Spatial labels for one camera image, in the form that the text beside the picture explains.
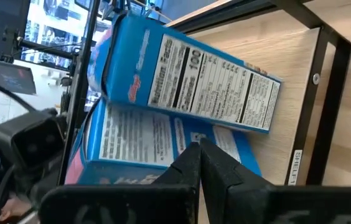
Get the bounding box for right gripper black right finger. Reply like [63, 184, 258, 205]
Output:
[199, 138, 351, 224]

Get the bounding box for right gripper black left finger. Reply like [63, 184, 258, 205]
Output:
[37, 141, 202, 224]

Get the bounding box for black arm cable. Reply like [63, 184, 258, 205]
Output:
[0, 75, 38, 113]

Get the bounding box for blue Rice Krispies cereal box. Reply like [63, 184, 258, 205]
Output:
[65, 98, 262, 186]
[87, 12, 282, 134]

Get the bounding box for black wire rack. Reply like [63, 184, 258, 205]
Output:
[57, 0, 351, 187]

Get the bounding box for white shelf label sticker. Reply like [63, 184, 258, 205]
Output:
[287, 149, 303, 186]

